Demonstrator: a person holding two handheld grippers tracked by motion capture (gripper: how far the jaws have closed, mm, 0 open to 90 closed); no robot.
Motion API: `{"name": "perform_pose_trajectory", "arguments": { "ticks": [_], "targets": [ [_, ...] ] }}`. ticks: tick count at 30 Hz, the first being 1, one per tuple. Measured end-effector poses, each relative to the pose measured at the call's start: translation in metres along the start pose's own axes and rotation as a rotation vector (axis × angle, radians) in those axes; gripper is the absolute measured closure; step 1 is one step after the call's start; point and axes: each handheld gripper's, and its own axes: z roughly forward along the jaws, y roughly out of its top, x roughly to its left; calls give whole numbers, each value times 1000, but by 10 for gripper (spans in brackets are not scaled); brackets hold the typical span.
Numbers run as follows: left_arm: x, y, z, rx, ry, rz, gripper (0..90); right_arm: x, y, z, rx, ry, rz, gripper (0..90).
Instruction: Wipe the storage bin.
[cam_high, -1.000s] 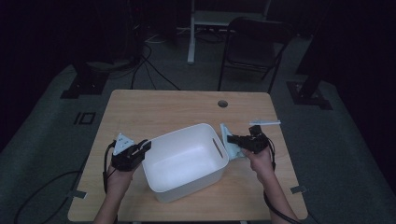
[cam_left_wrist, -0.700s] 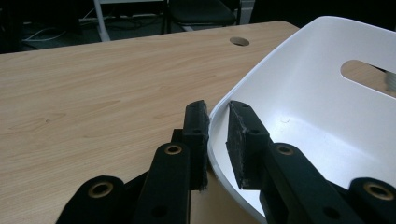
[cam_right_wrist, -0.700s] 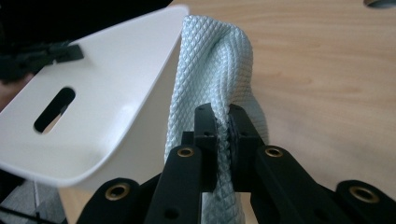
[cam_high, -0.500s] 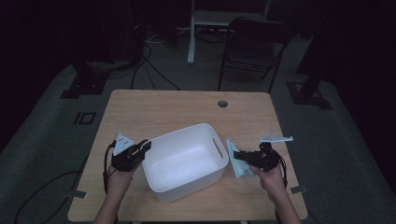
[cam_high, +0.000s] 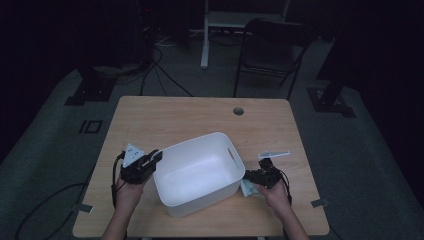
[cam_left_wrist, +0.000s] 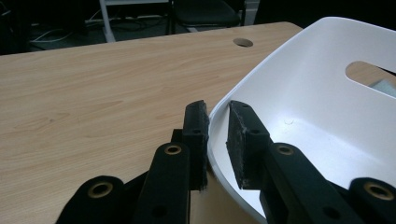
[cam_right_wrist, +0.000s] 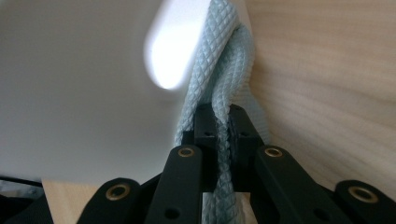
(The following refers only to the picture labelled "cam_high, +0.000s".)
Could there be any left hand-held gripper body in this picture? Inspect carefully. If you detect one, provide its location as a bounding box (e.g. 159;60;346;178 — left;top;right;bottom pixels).
119;143;157;185

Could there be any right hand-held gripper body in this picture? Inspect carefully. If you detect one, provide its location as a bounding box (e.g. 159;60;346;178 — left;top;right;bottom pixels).
254;150;291;189

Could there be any light blue quilted cloth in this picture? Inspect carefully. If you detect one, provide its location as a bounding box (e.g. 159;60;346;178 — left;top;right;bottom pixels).
240;179;264;198

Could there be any white plastic basket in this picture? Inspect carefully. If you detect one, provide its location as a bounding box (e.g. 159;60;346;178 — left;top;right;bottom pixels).
152;131;247;218

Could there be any person's right hand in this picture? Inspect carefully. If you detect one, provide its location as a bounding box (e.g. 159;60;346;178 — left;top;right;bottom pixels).
258;181;291;219

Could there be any person's left hand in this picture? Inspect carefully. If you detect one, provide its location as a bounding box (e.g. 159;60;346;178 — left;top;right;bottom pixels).
114;179;148;216

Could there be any black stand base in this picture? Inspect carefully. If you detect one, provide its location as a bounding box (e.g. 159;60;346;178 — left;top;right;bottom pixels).
306;33;357;118
64;66;118;107

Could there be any dark equipment tower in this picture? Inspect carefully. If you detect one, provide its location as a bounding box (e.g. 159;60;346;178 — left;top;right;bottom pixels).
134;0;158;66

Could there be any black folding chair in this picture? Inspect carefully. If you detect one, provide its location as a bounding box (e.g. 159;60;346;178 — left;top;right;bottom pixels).
232;18;314;101

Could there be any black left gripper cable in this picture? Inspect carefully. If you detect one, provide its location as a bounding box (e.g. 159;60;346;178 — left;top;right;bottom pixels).
111;151;127;209

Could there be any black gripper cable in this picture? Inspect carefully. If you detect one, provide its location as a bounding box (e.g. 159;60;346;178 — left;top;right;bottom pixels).
111;151;127;209
279;169;294;206

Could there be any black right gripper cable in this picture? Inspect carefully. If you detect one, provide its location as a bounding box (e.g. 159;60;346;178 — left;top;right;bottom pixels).
279;169;294;206

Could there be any black floor cable bundle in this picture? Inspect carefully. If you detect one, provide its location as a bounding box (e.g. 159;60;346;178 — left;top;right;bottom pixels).
139;46;195;98

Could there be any white metal desk frame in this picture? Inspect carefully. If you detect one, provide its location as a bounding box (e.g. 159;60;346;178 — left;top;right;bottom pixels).
200;0;291;70

